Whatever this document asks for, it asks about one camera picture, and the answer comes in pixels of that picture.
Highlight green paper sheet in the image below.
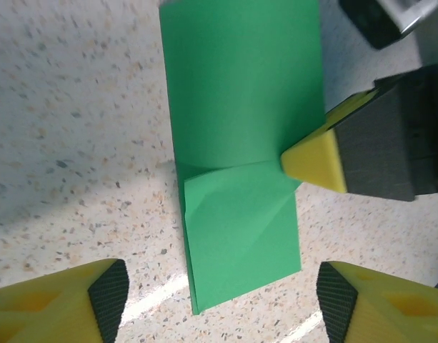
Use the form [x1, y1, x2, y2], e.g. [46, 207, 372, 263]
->
[158, 0, 329, 316]

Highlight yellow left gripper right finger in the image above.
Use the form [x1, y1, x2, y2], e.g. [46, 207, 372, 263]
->
[316, 259, 438, 343]

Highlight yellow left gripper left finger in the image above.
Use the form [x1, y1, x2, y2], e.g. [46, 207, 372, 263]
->
[0, 258, 130, 343]

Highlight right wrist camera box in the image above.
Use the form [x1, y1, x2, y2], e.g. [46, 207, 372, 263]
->
[338, 0, 438, 51]

